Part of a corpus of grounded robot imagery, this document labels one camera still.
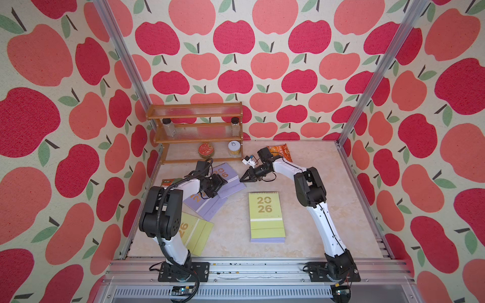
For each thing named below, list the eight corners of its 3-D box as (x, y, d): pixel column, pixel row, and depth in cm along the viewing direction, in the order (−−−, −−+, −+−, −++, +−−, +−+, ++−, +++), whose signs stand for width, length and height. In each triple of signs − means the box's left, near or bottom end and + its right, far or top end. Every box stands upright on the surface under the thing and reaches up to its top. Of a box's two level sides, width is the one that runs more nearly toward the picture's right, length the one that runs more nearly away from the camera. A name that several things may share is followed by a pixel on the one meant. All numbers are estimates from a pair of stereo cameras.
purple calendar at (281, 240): (250, 242, 83) (250, 240, 81) (250, 239, 84) (250, 237, 81) (284, 242, 84) (285, 240, 81) (283, 239, 84) (285, 237, 82)
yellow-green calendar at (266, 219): (250, 239, 84) (250, 236, 80) (248, 196, 98) (249, 191, 94) (284, 239, 84) (286, 236, 80) (278, 196, 98) (279, 191, 94)
